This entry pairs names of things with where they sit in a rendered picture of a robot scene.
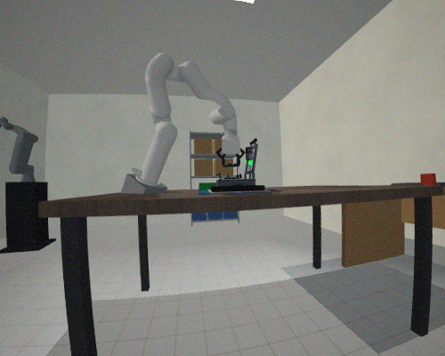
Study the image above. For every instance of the green bin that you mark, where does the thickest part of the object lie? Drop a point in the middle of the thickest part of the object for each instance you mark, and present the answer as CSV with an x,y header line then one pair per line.
x,y
206,185

